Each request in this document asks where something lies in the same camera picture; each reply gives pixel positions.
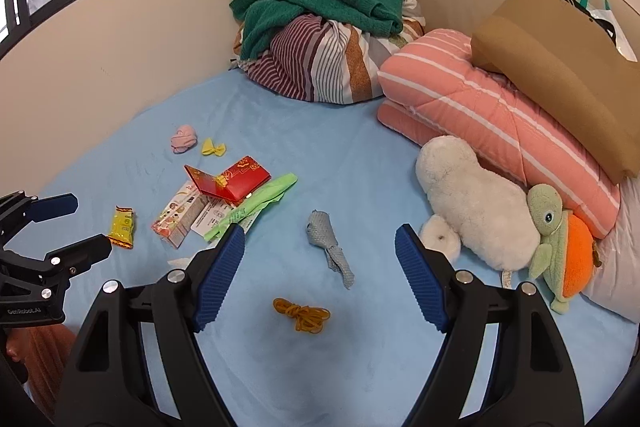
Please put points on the white plush toy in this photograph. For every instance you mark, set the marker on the white plush toy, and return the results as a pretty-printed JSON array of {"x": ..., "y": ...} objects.
[{"x": 475, "y": 207}]

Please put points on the striped fabric bundle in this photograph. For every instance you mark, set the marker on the striped fabric bundle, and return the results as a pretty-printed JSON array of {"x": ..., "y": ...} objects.
[{"x": 320, "y": 57}]

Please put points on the red card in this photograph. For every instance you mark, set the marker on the red card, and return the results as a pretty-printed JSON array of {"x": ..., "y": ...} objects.
[{"x": 235, "y": 179}]

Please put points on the green turtle plush toy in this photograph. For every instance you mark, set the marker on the green turtle plush toy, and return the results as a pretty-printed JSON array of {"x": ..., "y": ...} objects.
[{"x": 565, "y": 247}]

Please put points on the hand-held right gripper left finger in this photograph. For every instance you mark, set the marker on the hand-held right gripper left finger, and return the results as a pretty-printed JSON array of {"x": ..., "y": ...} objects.
[{"x": 220, "y": 272}]

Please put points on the green cloth strip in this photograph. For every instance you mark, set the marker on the green cloth strip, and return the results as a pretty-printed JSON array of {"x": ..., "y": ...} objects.
[{"x": 265, "y": 194}]

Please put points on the orange rubber bands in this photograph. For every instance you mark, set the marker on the orange rubber bands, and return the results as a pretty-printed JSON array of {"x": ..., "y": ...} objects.
[{"x": 302, "y": 313}]

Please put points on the yellow snack wrapper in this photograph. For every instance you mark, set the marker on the yellow snack wrapper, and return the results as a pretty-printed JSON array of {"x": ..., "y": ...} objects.
[{"x": 122, "y": 227}]

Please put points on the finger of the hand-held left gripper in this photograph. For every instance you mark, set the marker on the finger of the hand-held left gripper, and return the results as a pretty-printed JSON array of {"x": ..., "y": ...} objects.
[
  {"x": 55, "y": 206},
  {"x": 85, "y": 249}
]

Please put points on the yellow bow-shaped wrapper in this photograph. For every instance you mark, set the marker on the yellow bow-shaped wrapper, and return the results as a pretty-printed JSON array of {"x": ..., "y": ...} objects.
[{"x": 214, "y": 148}]

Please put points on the printed snack carton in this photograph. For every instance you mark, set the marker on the printed snack carton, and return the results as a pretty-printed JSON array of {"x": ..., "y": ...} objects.
[{"x": 175, "y": 217}]

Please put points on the white plastic bag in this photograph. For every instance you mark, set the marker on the white plastic bag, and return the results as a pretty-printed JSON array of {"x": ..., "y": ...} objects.
[{"x": 607, "y": 14}]

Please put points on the pink balled sock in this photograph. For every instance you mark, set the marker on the pink balled sock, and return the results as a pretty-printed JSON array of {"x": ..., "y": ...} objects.
[{"x": 184, "y": 139}]

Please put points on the white pillow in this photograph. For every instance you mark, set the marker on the white pillow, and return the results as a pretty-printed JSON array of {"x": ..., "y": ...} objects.
[{"x": 620, "y": 267}]

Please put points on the grey sock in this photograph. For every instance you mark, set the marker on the grey sock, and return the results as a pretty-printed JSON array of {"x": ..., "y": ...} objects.
[{"x": 322, "y": 234}]

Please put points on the white paper leaflet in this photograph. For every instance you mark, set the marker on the white paper leaflet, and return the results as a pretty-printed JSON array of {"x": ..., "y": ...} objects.
[{"x": 212, "y": 217}]

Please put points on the brown cushion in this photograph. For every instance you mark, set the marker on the brown cushion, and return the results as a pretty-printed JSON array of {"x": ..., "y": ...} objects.
[{"x": 560, "y": 72}]

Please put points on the light blue bed sheet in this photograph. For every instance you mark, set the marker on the light blue bed sheet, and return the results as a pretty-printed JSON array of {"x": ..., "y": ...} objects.
[{"x": 310, "y": 142}]

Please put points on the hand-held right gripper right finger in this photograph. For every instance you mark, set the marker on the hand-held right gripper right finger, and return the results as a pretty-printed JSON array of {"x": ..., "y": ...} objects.
[{"x": 420, "y": 272}]

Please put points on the pink striped quilt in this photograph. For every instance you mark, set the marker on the pink striped quilt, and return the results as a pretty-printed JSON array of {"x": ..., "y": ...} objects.
[{"x": 450, "y": 77}]

